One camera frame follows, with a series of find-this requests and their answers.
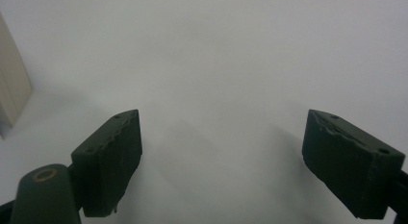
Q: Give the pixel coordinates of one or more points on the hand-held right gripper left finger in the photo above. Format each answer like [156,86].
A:
[109,163]

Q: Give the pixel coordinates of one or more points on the beige expandable book rack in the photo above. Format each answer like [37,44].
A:
[12,89]

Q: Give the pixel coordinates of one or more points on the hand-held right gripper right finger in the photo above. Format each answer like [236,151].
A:
[349,166]

